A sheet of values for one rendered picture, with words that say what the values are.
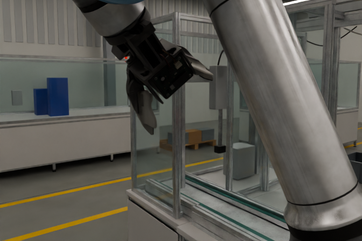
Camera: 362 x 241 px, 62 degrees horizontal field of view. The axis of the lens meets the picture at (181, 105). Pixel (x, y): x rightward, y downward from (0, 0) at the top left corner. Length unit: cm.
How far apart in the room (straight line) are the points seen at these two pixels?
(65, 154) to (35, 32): 392
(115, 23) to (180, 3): 1030
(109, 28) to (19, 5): 830
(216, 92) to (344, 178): 174
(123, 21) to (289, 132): 24
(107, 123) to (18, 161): 160
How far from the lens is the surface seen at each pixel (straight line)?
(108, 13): 39
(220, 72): 206
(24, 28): 863
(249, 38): 31
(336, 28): 250
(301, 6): 156
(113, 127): 597
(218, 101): 205
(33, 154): 564
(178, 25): 164
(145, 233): 210
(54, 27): 875
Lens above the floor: 165
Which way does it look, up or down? 5 degrees down
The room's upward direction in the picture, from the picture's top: straight up
